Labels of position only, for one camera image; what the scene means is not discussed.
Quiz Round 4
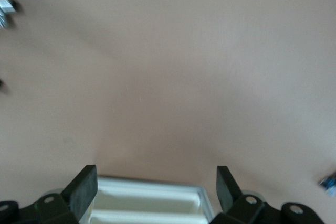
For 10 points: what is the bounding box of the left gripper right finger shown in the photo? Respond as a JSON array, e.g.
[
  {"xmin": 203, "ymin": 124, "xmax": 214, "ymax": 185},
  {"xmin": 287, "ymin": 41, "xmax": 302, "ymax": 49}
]
[{"xmin": 212, "ymin": 166, "xmax": 269, "ymax": 224}]

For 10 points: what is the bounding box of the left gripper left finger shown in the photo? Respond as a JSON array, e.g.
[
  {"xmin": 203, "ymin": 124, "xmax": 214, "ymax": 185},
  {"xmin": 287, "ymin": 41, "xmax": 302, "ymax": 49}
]
[{"xmin": 35, "ymin": 165, "xmax": 99, "ymax": 224}]

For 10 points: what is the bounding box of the white drawer cabinet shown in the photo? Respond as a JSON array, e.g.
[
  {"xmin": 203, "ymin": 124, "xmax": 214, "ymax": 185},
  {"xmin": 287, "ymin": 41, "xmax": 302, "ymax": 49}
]
[{"xmin": 78, "ymin": 175, "xmax": 215, "ymax": 224}]

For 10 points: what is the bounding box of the green push button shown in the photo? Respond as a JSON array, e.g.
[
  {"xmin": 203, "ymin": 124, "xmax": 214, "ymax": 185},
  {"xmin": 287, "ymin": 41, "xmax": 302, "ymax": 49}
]
[{"xmin": 318, "ymin": 172, "xmax": 336, "ymax": 197}]

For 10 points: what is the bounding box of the brown table cover sheet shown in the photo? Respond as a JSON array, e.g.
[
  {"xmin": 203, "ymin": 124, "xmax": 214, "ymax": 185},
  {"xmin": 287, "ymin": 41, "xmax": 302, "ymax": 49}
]
[{"xmin": 0, "ymin": 0, "xmax": 336, "ymax": 224}]

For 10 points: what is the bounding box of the silver key switch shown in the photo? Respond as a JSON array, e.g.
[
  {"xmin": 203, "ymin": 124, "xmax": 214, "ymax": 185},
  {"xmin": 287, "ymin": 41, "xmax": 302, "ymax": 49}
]
[{"xmin": 0, "ymin": 0, "xmax": 20, "ymax": 29}]

